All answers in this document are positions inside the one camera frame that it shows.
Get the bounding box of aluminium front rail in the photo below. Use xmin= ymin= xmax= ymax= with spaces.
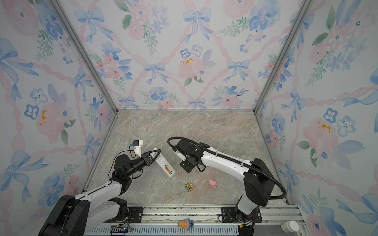
xmin=85 ymin=204 xmax=309 ymax=236

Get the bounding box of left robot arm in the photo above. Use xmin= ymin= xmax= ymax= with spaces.
xmin=38 ymin=149 xmax=161 ymax=236

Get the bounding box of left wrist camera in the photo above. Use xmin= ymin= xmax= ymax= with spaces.
xmin=130 ymin=140 xmax=143 ymax=157

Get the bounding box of pink pig toy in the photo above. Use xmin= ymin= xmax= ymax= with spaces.
xmin=209 ymin=180 xmax=217 ymax=187

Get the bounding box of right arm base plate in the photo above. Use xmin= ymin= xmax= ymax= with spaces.
xmin=218 ymin=207 xmax=262 ymax=223

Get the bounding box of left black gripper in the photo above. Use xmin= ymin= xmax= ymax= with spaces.
xmin=126 ymin=150 xmax=160 ymax=179

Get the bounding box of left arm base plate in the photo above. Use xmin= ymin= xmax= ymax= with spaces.
xmin=125 ymin=206 xmax=144 ymax=223

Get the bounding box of pink blue plush toy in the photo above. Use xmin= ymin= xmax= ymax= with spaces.
xmin=178 ymin=218 xmax=194 ymax=231

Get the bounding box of black corrugated cable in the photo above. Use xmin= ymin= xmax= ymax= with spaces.
xmin=167 ymin=136 xmax=287 ymax=200

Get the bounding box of green yellow battery pack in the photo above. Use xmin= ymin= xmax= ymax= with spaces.
xmin=185 ymin=183 xmax=194 ymax=192

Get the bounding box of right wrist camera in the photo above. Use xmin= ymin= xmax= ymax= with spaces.
xmin=173 ymin=148 xmax=186 ymax=161

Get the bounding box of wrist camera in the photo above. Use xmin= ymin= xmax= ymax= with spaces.
xmin=173 ymin=148 xmax=186 ymax=161
xmin=130 ymin=140 xmax=143 ymax=157

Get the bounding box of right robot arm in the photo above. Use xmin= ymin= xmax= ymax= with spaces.
xmin=171 ymin=140 xmax=276 ymax=222

